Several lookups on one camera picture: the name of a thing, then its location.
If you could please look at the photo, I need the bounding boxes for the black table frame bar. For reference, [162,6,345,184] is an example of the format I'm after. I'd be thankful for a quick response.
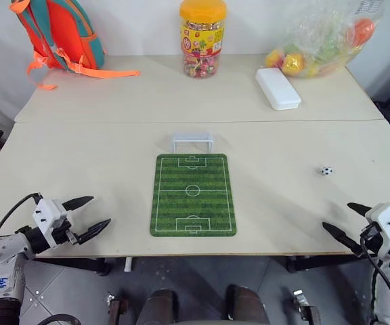
[284,255,369,274]
[34,257,112,277]

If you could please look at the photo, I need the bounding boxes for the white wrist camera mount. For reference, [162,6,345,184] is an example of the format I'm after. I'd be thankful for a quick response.
[364,202,390,253]
[32,198,69,250]

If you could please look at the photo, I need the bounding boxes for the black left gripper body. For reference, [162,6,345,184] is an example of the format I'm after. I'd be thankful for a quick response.
[50,219,82,248]

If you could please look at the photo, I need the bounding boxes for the orange toy fruit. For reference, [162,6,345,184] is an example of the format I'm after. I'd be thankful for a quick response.
[346,18,376,47]

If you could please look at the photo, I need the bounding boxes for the white rectangular case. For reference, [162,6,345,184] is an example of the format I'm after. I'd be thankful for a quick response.
[255,66,303,112]

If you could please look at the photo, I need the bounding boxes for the white miniature goal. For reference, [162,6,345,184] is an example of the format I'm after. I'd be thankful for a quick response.
[171,132,216,154]

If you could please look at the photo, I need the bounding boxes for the black cable on floor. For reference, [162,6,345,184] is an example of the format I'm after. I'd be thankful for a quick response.
[31,313,83,325]

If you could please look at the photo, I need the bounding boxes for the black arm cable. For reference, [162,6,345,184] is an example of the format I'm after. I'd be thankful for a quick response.
[360,233,390,325]
[0,192,43,240]

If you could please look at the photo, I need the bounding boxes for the candy jar with yellow lid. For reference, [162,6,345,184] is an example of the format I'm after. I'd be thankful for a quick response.
[179,0,228,80]

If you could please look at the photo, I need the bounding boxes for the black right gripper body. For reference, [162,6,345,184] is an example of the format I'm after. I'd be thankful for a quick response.
[359,221,387,255]

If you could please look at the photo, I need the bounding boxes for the clear plastic bag of toys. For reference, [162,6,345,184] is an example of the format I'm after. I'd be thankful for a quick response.
[265,0,383,80]

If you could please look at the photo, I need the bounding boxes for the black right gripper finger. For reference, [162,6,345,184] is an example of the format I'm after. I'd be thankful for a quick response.
[347,202,369,218]
[322,221,364,256]

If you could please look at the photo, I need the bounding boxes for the orange teal backpack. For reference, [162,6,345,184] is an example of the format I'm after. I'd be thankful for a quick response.
[9,0,142,91]

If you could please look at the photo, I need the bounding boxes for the green soccer field mat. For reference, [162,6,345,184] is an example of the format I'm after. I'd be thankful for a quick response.
[149,152,240,238]

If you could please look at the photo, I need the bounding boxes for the yellow pink toy fruit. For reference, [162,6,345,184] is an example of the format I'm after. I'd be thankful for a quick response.
[265,48,286,68]

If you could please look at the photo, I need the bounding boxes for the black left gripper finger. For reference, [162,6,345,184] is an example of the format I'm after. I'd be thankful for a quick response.
[62,196,95,213]
[76,218,112,246]

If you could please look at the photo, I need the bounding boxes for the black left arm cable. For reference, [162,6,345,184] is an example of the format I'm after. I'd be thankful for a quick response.
[0,192,43,240]

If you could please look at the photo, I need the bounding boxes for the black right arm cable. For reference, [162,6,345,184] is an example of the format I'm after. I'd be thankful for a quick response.
[360,233,390,325]

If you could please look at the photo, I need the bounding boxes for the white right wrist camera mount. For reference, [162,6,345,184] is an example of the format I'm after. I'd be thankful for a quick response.
[364,202,390,253]

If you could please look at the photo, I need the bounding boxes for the dark rounded shape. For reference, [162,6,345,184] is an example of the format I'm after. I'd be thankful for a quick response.
[224,284,271,325]
[136,287,179,325]

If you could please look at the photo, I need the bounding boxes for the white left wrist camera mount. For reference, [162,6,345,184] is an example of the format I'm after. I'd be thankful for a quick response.
[32,198,69,250]

